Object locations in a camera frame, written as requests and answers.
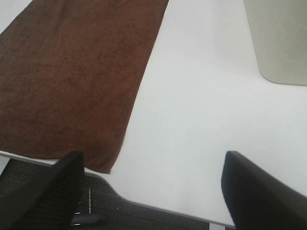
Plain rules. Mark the brown towel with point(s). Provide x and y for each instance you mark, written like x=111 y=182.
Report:
x=70 y=71

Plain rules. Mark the beige fabric storage box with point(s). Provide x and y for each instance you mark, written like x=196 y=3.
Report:
x=279 y=34

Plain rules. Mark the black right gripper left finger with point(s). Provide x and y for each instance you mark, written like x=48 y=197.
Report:
x=49 y=200

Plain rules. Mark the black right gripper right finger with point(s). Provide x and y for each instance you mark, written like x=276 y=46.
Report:
x=258 y=201

